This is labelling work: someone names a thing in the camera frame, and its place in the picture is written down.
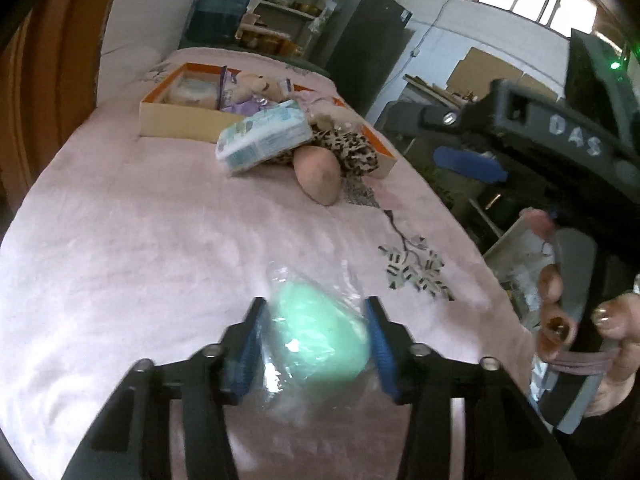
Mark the cardboard wall sheet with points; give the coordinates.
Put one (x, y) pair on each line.
(480, 67)
(537, 87)

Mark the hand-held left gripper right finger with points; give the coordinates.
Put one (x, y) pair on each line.
(382, 355)

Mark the clear plastic rubbish bag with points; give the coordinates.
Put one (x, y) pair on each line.
(515, 270)

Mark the beige foam ball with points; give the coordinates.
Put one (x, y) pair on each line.
(317, 175)

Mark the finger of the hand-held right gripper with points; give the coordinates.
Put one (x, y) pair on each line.
(425, 117)
(470, 162)

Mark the orange rimmed cardboard box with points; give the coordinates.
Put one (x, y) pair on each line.
(170, 121)

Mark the dark grey fridge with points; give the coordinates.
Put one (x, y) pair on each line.
(360, 45)

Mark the person's right hand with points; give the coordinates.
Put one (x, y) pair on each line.
(620, 325)

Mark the teddy bear purple dress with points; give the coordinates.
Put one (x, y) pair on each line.
(250, 85)

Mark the brown wooden door frame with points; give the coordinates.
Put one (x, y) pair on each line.
(45, 60)

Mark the leopard print cloth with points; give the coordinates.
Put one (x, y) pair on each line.
(356, 152)

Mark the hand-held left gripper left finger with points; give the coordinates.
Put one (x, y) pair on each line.
(245, 357)

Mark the blue water jug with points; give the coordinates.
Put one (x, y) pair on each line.
(222, 7)

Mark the green sponge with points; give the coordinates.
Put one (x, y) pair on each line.
(315, 340)

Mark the mint patterned tissue pack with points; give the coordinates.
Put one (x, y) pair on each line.
(192, 91)
(260, 135)

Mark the row of amber jars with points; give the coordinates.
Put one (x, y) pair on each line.
(270, 42)

